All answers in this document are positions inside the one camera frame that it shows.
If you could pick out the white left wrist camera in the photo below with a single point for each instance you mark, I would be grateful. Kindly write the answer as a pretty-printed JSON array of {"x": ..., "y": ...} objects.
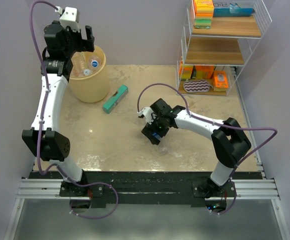
[{"x": 69, "y": 18}]

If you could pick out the yellow plastic bin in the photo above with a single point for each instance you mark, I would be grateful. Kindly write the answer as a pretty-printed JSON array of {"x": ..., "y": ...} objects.
[{"x": 94, "y": 87}]

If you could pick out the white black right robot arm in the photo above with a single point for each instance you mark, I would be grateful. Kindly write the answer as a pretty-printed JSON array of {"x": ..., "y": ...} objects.
[{"x": 230, "y": 142}]

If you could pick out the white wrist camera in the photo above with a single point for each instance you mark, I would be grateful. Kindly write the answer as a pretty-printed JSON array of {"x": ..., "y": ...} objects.
[
  {"x": 69, "y": 18},
  {"x": 148, "y": 114}
]

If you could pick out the orange box bottom shelf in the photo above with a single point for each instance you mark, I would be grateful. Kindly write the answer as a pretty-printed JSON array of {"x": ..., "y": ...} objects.
[{"x": 204, "y": 71}]

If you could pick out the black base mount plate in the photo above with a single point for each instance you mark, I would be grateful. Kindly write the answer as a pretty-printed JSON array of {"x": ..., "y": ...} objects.
[{"x": 102, "y": 188}]

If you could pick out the orange box right bottom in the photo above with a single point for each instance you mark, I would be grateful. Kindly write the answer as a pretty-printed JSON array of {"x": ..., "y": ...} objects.
[{"x": 220, "y": 80}]

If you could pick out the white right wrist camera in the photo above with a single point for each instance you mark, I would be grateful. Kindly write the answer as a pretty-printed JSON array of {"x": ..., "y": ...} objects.
[{"x": 148, "y": 114}]

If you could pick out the crushed clear bottle white cap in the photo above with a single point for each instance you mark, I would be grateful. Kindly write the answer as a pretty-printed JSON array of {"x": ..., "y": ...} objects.
[{"x": 87, "y": 72}]

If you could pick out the slim clear bottle white cap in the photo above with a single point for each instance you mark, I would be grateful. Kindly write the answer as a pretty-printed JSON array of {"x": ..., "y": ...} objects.
[{"x": 94, "y": 62}]

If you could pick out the blue label clear bottle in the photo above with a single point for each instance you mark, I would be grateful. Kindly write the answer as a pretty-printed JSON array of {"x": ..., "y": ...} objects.
[{"x": 163, "y": 145}]

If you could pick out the large clear square bottle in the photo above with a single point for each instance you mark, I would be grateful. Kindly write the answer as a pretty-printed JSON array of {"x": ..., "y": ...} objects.
[{"x": 79, "y": 65}]

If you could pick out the teal rectangular box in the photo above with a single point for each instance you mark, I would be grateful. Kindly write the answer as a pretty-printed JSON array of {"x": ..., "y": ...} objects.
[{"x": 115, "y": 99}]

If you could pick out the sponge pack bottom shelf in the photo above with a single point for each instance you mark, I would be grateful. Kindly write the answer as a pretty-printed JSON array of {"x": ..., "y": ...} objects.
[{"x": 185, "y": 70}]

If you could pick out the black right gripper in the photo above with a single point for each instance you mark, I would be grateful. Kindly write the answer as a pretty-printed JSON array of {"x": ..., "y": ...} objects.
[{"x": 148, "y": 130}]

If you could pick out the purple wavy pattern pouch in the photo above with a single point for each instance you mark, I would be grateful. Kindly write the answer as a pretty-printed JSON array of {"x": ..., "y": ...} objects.
[{"x": 197, "y": 86}]

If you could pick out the blue box on shelf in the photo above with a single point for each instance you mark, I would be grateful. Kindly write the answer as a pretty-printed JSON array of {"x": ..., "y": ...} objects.
[{"x": 232, "y": 9}]

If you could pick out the stacked colourful sponges top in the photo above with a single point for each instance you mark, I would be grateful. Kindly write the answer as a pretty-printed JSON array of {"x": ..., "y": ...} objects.
[{"x": 203, "y": 13}]

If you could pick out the white wire shelf rack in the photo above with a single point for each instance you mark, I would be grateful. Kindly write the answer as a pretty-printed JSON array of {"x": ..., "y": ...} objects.
[{"x": 227, "y": 45}]

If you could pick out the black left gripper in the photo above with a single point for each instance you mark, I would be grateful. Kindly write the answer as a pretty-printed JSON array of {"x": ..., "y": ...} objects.
[{"x": 85, "y": 45}]

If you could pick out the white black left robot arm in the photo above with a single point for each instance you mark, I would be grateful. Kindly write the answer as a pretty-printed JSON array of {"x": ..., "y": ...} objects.
[{"x": 43, "y": 138}]

